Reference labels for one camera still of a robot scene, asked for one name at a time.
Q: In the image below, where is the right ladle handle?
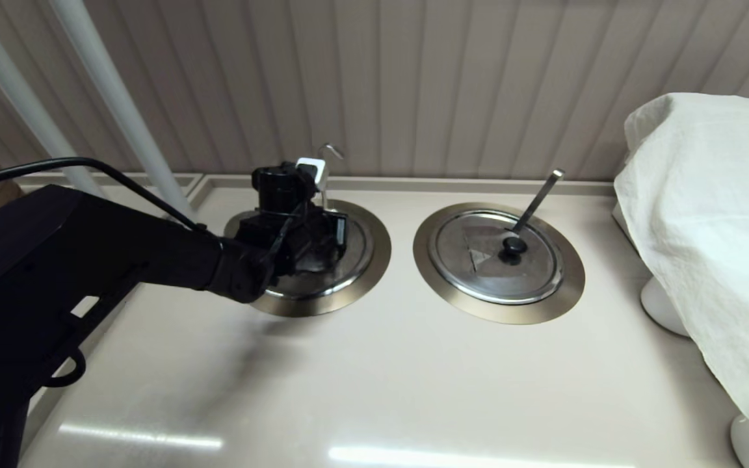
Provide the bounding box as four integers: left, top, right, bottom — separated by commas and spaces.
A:
513, 170, 565, 236

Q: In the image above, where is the white cloth cover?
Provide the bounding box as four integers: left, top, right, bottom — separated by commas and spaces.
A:
614, 92, 749, 423

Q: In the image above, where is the steel lid with black knob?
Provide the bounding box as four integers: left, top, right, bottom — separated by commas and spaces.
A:
428, 209, 564, 305
225, 207, 375, 300

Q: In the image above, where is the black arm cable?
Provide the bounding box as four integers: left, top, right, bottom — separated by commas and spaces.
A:
0, 157, 213, 235

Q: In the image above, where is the bronze round well rim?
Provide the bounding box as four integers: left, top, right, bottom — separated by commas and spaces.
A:
413, 202, 586, 325
224, 200, 393, 318

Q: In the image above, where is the grey metal pole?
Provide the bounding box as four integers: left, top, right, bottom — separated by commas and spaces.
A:
0, 0, 105, 199
49, 0, 196, 223

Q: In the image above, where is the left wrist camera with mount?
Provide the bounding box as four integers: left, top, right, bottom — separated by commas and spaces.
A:
251, 157, 328, 215

